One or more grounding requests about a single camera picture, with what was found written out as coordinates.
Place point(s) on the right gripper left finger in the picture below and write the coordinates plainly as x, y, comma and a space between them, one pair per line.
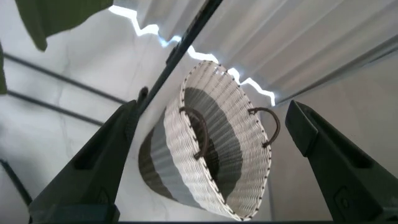
90, 174

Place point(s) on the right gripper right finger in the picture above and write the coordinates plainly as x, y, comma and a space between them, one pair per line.
351, 177

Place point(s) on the green shirt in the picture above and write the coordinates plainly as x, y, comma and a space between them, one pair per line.
56, 15

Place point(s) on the white laundry basket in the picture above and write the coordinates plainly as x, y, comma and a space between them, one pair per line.
242, 130

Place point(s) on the white curtain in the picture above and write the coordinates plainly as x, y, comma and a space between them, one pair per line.
280, 37

